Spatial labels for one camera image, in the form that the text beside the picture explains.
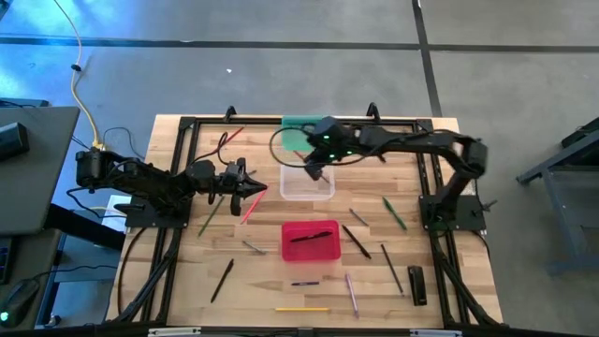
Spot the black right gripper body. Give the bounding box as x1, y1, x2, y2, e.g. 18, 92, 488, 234
306, 115, 364, 165

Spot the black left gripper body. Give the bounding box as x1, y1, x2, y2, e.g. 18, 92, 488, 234
212, 157, 248, 217

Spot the pink-red pencil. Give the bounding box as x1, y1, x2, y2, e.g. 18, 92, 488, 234
240, 189, 269, 226

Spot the red pencil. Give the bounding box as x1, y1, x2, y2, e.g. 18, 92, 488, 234
293, 149, 329, 183
223, 125, 245, 147

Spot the green pencil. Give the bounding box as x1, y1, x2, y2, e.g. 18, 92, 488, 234
197, 195, 226, 239

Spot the grey crayon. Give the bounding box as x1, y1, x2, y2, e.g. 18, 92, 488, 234
241, 240, 268, 256
348, 207, 370, 227

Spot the pink-red plastic bin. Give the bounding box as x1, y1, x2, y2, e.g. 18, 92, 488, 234
280, 219, 343, 262

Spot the green pen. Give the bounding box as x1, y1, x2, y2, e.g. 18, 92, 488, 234
381, 196, 408, 231

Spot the thin black pen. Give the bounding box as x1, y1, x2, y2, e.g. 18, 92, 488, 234
379, 243, 405, 297

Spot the purple pen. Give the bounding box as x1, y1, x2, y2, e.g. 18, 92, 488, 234
344, 272, 360, 319

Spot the clear plastic bin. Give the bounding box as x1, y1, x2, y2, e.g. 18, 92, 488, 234
279, 161, 336, 201

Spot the green plastic bin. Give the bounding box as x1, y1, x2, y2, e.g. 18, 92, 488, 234
280, 115, 327, 154

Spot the white paper sheet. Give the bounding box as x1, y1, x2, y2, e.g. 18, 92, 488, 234
102, 194, 134, 234

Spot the black rectangular block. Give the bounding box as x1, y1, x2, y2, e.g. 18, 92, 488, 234
406, 265, 429, 307

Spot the black desk support beam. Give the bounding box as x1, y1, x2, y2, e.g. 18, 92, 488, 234
44, 202, 127, 253

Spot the grey desk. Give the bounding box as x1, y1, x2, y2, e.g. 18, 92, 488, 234
0, 106, 80, 236

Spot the black device on desk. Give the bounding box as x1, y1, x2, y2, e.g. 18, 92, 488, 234
0, 122, 31, 163

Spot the blue-grey metal table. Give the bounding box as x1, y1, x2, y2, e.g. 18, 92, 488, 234
516, 116, 599, 276

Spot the dark keyboard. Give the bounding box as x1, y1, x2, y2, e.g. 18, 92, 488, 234
0, 236, 13, 286

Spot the black computer mouse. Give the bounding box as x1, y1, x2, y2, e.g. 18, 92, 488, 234
0, 278, 41, 330

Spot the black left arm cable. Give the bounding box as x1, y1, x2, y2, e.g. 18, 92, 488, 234
189, 131, 230, 165

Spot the black aluminium table frame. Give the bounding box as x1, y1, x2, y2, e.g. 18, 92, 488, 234
106, 102, 505, 330

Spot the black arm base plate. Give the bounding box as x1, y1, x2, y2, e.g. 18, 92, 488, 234
418, 194, 488, 232
124, 189, 193, 229

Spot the thin black floor cable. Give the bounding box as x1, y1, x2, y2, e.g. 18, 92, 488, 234
69, 125, 146, 163

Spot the yellow floor cable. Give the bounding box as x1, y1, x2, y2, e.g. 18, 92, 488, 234
52, 0, 108, 155

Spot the white edge bracket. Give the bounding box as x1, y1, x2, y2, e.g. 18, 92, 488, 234
410, 329, 463, 337
148, 327, 203, 337

